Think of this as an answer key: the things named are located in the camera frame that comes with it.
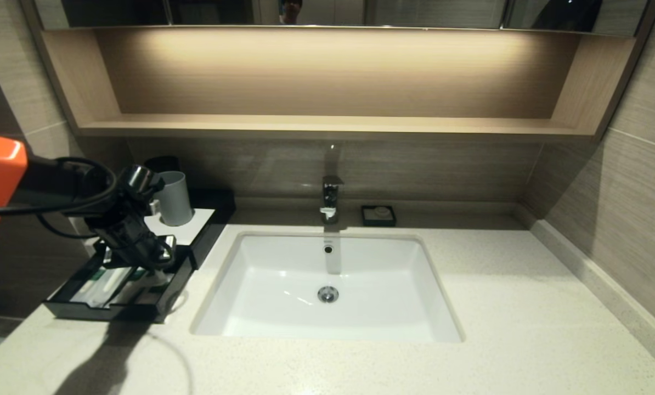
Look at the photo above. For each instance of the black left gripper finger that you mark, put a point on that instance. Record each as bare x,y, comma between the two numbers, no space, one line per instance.
162,267
144,269

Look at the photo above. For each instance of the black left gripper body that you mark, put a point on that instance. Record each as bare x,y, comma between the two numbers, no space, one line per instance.
133,241

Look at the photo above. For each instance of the clear toothbrush packet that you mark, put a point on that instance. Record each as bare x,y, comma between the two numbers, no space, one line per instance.
102,285

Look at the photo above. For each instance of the black box drawer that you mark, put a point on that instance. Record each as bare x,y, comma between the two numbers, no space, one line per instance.
146,314

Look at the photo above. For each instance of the grey plastic cup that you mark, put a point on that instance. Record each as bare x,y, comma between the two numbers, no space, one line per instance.
176,200

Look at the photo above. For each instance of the black box with white top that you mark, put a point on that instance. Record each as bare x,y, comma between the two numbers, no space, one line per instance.
193,227

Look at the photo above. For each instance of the black cup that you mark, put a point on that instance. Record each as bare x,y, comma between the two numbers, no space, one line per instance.
165,162

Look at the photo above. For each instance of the white sink basin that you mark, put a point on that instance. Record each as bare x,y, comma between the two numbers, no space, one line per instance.
283,296

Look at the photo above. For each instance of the chrome sink drain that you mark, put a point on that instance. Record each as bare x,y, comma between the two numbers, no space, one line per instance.
328,294

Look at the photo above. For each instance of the chrome faucet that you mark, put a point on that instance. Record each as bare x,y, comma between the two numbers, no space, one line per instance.
331,196

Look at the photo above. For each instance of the black soap dish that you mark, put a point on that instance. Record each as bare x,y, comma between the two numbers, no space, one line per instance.
367,221

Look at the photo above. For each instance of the small round soap bar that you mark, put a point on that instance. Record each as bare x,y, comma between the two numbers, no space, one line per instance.
382,211

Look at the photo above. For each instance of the mirror cabinet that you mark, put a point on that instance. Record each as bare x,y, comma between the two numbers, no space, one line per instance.
415,12

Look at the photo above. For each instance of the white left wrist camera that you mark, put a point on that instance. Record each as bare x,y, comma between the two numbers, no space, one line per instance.
153,207

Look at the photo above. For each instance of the wooden wall shelf niche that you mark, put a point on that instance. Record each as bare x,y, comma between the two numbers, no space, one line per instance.
327,125

